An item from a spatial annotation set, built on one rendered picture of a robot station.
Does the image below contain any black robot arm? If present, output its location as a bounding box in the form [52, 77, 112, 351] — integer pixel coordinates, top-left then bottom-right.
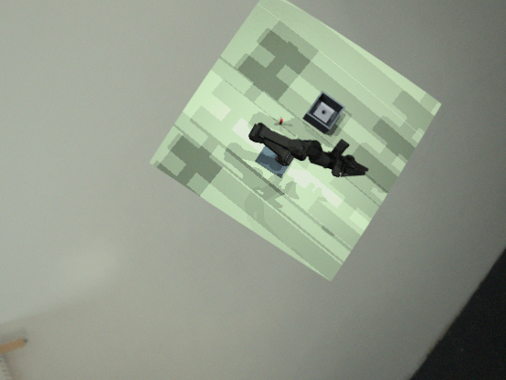
[248, 123, 350, 166]

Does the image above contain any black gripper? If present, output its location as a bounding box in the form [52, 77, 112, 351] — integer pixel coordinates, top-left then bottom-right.
[322, 152, 368, 177]

